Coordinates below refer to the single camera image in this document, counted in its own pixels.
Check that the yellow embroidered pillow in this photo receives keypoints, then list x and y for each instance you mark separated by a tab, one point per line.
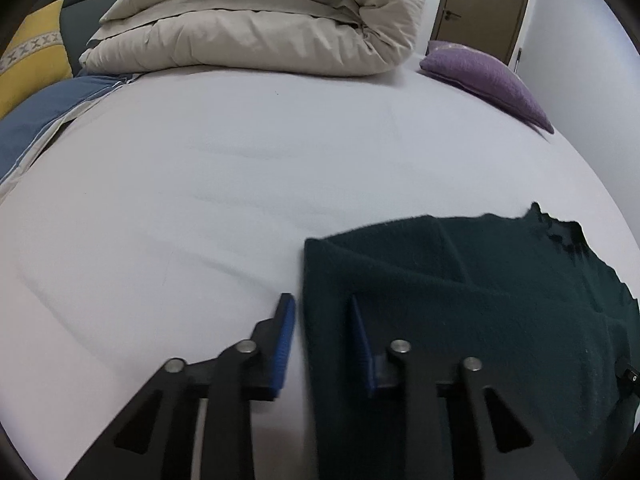
35	55

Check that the purple pillow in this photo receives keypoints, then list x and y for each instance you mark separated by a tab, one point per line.
480	77

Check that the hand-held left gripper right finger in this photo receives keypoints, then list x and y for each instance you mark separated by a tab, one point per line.
361	340

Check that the dark green fleece garment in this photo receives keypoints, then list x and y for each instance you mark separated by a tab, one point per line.
475	285

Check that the beige folded duvet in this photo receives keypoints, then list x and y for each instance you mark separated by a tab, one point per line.
260	25

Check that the brown wooden door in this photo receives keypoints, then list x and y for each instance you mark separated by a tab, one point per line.
485	5

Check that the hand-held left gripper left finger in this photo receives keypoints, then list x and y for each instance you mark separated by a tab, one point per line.
285	330

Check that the white bed sheet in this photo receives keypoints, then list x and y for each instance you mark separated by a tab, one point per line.
200	185

